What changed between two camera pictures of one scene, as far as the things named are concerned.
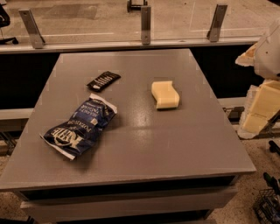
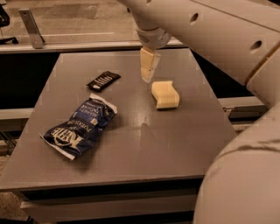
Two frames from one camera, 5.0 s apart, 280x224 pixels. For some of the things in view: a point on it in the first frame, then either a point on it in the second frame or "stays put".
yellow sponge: [165, 95] stays put
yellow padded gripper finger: [262, 103] to [149, 59]
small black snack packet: [103, 80] stays put
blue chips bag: [79, 134] stays put
